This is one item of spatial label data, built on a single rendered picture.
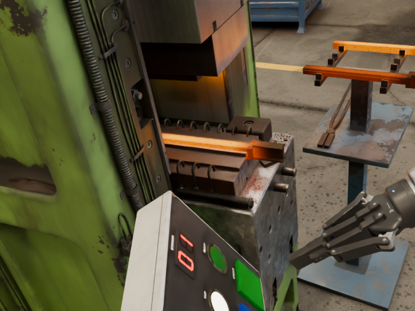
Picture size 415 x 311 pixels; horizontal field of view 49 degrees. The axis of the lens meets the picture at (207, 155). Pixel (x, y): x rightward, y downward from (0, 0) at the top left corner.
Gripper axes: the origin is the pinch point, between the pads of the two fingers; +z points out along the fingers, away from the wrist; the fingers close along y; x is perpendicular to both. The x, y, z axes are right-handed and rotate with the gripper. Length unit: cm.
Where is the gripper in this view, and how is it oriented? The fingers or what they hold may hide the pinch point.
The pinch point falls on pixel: (309, 253)
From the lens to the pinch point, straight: 83.3
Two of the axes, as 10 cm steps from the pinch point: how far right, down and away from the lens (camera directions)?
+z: -7.8, 5.2, 3.4
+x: -6.2, -6.4, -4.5
